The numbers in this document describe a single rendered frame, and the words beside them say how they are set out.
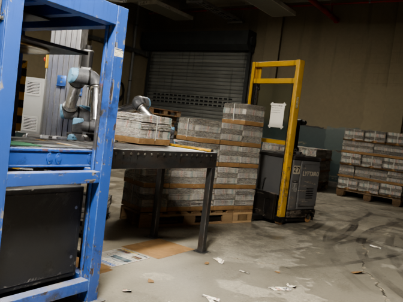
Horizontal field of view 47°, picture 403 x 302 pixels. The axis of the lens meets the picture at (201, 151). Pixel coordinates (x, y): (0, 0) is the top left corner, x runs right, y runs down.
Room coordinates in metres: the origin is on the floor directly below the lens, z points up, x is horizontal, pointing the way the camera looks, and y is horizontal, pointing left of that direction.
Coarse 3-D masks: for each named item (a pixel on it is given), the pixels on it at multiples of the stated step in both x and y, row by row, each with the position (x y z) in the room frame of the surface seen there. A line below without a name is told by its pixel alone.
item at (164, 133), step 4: (160, 120) 3.64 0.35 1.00; (164, 120) 3.68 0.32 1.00; (168, 120) 3.72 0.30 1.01; (160, 124) 3.64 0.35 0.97; (164, 124) 3.68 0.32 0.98; (168, 124) 3.73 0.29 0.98; (160, 128) 3.64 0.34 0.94; (164, 128) 3.69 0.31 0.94; (168, 128) 3.73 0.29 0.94; (160, 132) 3.68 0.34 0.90; (164, 132) 3.70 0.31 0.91; (168, 132) 3.74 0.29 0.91; (160, 136) 3.67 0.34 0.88; (164, 136) 3.71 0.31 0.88; (168, 136) 3.75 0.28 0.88
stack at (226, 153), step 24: (192, 144) 4.50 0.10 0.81; (216, 144) 4.70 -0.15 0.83; (168, 168) 4.34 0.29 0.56; (192, 168) 4.52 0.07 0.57; (216, 168) 4.71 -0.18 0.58; (144, 192) 4.20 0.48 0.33; (168, 192) 4.39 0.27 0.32; (192, 192) 4.54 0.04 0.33; (216, 192) 4.74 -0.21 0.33; (120, 216) 4.47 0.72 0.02; (144, 216) 4.21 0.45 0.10; (168, 216) 4.38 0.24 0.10; (192, 216) 4.56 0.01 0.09
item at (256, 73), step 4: (252, 64) 5.67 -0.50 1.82; (252, 68) 5.66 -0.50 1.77; (256, 68) 5.71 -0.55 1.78; (260, 68) 5.67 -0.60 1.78; (252, 72) 5.66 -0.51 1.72; (256, 72) 5.72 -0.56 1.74; (260, 72) 5.66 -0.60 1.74; (252, 76) 5.65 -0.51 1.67; (256, 76) 5.71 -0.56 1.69; (260, 76) 5.66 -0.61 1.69; (252, 80) 5.64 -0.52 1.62; (252, 84) 5.64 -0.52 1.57; (252, 88) 5.65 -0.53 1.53; (256, 88) 5.63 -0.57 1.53; (252, 92) 5.65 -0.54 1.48; (256, 92) 5.63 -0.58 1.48; (248, 96) 5.67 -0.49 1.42; (252, 96) 5.64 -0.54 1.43; (256, 96) 5.66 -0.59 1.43; (248, 100) 5.67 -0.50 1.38; (252, 100) 5.63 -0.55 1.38; (256, 100) 5.67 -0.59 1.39; (252, 104) 5.63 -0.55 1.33
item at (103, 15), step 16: (32, 0) 2.12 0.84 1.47; (48, 0) 2.01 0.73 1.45; (64, 0) 2.08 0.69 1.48; (80, 0) 2.16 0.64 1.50; (96, 0) 2.23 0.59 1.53; (32, 16) 2.39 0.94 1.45; (48, 16) 2.41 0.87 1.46; (64, 16) 2.36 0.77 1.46; (80, 16) 2.51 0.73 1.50; (96, 16) 2.24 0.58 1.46; (112, 16) 2.33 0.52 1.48
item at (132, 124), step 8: (120, 112) 3.57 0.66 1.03; (120, 120) 3.57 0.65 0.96; (128, 120) 3.53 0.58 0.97; (136, 120) 3.49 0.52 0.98; (144, 120) 3.47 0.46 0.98; (120, 128) 3.57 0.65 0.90; (128, 128) 3.53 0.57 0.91; (136, 128) 3.48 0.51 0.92; (144, 128) 3.49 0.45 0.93; (152, 128) 3.57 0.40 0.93; (128, 136) 3.52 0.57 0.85; (136, 136) 3.47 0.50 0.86; (144, 136) 3.50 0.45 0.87
